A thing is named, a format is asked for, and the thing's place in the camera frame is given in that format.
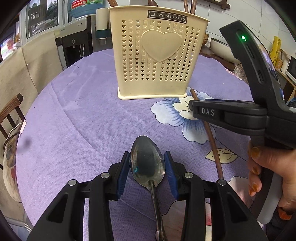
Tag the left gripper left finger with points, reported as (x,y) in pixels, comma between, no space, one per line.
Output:
(107,186)

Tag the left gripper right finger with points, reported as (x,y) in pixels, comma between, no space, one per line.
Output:
(188,187)

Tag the all steel spoon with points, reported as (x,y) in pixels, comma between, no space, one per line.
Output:
(148,170)

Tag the brown wooden chopstick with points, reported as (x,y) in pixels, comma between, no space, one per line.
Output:
(214,149)
(112,3)
(186,7)
(193,6)

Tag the wooden handle steel spoon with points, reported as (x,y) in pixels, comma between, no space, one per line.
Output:
(152,3)

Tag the right hand yellow nails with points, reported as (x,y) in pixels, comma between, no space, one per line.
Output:
(281,162)

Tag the microwave oven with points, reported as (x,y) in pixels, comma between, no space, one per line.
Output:
(291,69)

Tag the floral cloth on chair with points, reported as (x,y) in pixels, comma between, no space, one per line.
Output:
(240,73)

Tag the purple floral tablecloth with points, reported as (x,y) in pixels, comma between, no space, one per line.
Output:
(77,127)

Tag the cream pan with lid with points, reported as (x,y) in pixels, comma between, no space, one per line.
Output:
(223,50)

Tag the woven basket sink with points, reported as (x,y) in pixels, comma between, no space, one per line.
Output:
(206,36)

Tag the cream plastic utensil holder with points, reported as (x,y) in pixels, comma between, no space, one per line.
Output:
(155,50)

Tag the water dispenser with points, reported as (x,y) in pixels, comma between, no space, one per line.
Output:
(77,40)

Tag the blue water jug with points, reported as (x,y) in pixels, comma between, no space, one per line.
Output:
(78,8)

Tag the window with sliding frame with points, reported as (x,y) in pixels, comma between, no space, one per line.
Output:
(34,19)

